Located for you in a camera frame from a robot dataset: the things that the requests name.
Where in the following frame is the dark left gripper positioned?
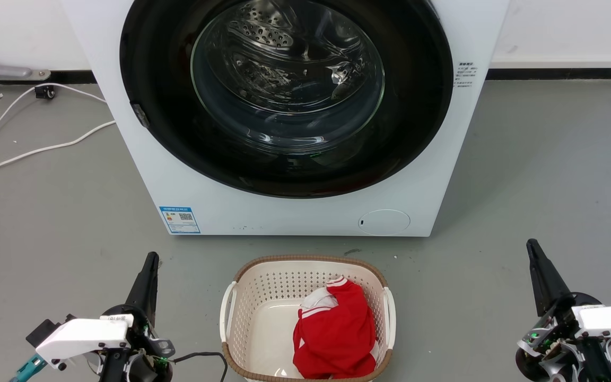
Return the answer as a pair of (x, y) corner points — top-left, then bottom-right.
(101, 253), (175, 382)

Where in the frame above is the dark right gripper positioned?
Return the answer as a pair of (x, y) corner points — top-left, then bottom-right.
(515, 239), (604, 382)

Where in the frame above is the black round glass washer door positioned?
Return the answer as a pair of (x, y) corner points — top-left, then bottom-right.
(119, 0), (454, 199)

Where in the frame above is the white front-load washing machine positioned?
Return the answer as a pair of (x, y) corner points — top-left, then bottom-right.
(62, 0), (510, 238)

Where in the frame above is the blue energy label sticker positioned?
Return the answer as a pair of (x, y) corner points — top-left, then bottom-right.
(159, 206), (201, 235)

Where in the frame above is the cream plastic laundry basket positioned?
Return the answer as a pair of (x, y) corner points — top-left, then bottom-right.
(220, 255), (397, 382)

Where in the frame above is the round white filter cover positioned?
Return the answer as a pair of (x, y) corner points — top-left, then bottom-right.
(359, 209), (411, 236)

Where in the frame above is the red and white garment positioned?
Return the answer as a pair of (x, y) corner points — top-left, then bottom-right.
(292, 276), (380, 379)

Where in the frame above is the small printed text sticker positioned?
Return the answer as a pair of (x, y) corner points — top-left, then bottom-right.
(454, 61), (479, 91)

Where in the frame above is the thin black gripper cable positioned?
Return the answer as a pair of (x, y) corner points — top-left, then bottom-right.
(170, 351), (229, 382)

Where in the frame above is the teal cable connector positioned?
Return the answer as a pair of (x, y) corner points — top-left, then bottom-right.
(10, 354), (47, 382)

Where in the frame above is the white floor cable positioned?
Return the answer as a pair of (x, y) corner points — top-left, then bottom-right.
(0, 121), (117, 178)

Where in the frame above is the grey wall hose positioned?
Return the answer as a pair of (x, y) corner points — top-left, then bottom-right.
(0, 34), (51, 81)

